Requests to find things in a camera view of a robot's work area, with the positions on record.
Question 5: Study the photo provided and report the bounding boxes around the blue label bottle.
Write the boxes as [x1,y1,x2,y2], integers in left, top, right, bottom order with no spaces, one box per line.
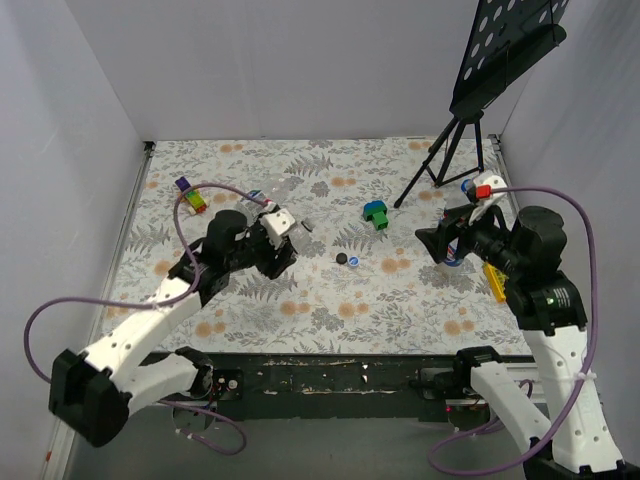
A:
[440,211,465,267]

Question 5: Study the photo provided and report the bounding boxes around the clear bottle black label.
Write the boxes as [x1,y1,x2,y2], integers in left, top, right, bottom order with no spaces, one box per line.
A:
[288,219,314,254]

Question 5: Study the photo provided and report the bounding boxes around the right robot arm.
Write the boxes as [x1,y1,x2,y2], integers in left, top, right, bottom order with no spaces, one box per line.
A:
[415,206,639,479]

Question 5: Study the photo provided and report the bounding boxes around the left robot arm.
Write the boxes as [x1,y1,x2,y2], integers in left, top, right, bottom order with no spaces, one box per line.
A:
[49,207,300,447]

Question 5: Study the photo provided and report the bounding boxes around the clear lying bottle silver label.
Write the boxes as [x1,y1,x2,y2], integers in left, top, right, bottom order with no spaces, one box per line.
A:
[234,172,301,216]

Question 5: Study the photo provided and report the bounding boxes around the green blue toy bricks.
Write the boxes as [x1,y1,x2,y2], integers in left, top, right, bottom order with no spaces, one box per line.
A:
[363,200,388,231]

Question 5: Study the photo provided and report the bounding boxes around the yellow green toy brick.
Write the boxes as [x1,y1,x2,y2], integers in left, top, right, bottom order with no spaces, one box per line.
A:
[483,262,507,304]

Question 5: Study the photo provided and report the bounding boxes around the floral table cloth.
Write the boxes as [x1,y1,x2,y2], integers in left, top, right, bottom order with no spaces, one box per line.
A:
[98,137,529,355]

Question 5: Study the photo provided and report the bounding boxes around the multicolour toy brick stack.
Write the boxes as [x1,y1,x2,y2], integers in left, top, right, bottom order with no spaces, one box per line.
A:
[175,176,208,215]

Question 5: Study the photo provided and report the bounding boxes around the black base beam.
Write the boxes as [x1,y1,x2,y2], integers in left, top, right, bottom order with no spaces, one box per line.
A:
[169,352,501,421]

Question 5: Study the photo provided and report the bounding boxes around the black music stand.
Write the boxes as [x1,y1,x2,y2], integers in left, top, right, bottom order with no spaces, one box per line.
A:
[394,0,568,208]

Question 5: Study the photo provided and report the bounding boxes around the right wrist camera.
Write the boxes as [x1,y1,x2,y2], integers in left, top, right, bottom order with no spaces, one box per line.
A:
[463,171,507,224]

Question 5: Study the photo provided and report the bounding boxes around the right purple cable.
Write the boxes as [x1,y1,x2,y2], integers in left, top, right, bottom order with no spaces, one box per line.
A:
[428,185,600,474]

